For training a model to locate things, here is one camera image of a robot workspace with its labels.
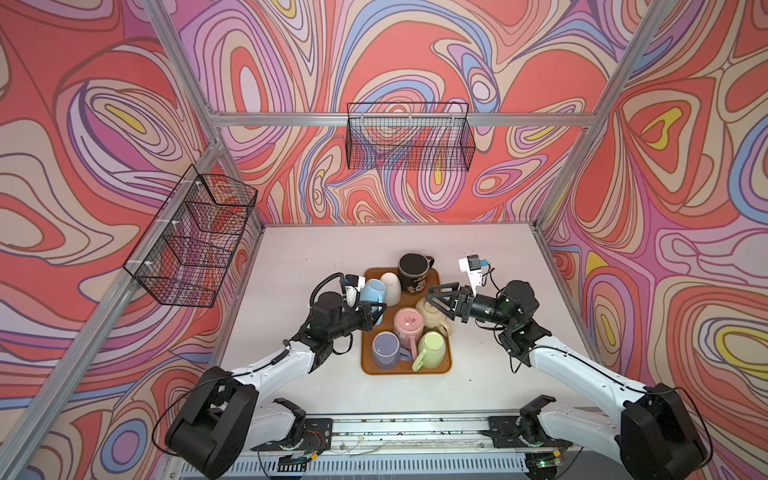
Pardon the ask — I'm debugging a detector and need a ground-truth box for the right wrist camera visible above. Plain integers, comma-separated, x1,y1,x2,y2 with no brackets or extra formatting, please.
458,254,491,294

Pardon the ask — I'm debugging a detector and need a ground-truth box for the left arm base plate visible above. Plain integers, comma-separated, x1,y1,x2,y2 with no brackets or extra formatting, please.
252,417,333,454

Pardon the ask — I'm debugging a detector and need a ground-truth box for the black wire basket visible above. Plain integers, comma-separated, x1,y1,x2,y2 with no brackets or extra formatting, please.
123,166,258,308
345,100,476,172

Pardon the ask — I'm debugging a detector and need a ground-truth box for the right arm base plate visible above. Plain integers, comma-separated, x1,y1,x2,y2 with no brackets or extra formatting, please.
480,415,573,450

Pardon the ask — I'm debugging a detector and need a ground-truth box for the light blue mug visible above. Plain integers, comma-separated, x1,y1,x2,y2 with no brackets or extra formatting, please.
359,279,386,304

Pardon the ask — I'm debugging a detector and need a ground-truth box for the aluminium mounting rail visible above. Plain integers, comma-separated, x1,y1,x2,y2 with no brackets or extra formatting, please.
167,409,661,457

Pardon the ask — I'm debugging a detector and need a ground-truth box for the pink mug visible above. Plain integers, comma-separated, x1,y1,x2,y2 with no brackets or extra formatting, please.
393,307,424,359

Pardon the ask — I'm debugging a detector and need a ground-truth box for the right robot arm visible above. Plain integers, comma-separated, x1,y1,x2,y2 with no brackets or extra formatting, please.
426,280,711,479

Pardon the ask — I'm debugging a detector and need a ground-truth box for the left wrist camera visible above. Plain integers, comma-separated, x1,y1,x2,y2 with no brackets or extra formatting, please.
343,274,366,310

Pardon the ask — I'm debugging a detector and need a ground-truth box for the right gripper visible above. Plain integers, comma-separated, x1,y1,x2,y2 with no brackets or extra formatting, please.
425,281,514,327

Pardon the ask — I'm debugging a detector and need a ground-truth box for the beige speckled mug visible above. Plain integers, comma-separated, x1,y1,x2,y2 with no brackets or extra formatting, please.
415,298,451,337

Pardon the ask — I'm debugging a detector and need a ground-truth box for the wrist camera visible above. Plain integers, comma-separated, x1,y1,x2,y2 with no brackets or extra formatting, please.
458,254,491,294
343,274,366,310

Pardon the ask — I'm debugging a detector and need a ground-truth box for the purple mug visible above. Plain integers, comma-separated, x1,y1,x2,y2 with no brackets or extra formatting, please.
372,331,413,370

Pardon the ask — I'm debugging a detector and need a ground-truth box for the black patterned mug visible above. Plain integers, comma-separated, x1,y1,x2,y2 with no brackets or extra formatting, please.
398,253,435,294

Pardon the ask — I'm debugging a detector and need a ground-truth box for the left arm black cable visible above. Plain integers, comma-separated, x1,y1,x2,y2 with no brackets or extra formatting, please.
308,272,349,313

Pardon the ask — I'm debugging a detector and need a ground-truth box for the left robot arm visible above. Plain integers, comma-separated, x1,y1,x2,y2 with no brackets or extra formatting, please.
163,292,387,479

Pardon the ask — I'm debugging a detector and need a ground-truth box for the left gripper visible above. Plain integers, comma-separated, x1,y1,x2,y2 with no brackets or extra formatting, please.
324,302,387,344

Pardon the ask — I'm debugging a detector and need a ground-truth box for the brown wooden tray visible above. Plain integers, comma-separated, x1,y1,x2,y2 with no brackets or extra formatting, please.
361,292,452,376

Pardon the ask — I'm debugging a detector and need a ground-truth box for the black wire basket back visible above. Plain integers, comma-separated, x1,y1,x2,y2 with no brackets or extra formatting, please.
345,100,476,172

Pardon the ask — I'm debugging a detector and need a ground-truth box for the black wire basket left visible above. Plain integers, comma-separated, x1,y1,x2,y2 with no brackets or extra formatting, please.
123,166,258,308

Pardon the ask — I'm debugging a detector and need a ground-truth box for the light green mug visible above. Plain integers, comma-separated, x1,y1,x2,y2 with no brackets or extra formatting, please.
411,331,446,372

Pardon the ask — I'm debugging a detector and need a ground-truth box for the white mug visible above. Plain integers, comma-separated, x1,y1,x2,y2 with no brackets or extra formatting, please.
380,272,402,307

